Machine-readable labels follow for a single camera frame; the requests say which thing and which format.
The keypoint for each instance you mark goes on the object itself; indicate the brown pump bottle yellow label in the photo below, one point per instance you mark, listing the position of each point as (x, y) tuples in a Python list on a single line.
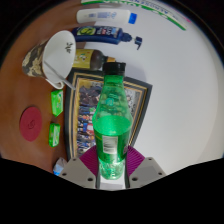
[(88, 59)]

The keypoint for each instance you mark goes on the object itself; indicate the black-framed cartoon group picture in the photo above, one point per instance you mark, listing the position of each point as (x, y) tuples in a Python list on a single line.
[(140, 100)]

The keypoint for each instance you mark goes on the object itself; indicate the green plastic drink bottle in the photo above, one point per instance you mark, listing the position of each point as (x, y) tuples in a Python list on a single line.
[(111, 133)]

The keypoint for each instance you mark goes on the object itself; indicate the metal spoon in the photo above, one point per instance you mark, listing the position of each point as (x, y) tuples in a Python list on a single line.
[(58, 75)]

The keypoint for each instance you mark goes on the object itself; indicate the flat round red coaster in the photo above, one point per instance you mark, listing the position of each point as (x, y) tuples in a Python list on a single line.
[(30, 124)]

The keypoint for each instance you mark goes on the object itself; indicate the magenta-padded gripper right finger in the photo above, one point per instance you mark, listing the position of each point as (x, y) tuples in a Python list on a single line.
[(146, 171)]

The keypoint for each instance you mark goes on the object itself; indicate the dark blue pump bottle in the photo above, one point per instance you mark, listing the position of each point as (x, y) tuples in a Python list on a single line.
[(100, 33)]

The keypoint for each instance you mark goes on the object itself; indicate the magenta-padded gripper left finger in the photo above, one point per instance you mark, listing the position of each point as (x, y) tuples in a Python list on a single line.
[(78, 171)]

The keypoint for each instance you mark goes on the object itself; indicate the green wrapped soap bar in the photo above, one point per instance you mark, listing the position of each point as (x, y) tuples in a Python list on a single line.
[(57, 102), (54, 135)]

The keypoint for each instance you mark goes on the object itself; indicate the white bottle blue cap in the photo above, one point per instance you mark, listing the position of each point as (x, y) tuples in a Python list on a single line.
[(103, 16)]

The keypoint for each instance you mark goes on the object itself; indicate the camouflage mug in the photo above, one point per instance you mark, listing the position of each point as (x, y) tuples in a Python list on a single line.
[(60, 50)]

